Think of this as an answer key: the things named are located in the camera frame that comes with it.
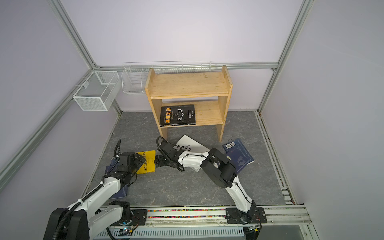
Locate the white mesh basket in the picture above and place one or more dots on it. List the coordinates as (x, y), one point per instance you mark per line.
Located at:
(98, 91)

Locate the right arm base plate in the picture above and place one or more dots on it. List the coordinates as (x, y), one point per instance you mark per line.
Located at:
(253, 216)

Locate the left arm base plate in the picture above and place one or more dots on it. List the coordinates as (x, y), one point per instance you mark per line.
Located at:
(138, 218)

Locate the white book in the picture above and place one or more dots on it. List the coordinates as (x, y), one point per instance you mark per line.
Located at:
(192, 145)

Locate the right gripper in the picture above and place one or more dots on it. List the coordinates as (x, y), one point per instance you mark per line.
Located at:
(159, 160)

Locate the blue book with barcode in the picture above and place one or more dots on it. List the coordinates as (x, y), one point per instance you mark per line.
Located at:
(237, 153)

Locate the blue book with yellow label left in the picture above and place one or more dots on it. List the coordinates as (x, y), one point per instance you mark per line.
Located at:
(124, 190)

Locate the black book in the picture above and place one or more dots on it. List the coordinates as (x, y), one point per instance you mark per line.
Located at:
(183, 115)

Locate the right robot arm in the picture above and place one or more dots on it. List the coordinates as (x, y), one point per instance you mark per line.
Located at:
(220, 170)

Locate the white wire rack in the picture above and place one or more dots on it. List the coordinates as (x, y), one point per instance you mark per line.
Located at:
(135, 74)

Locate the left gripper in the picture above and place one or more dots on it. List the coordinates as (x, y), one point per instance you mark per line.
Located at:
(139, 163)

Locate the aluminium front rail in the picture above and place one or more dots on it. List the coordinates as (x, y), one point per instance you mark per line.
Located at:
(200, 222)

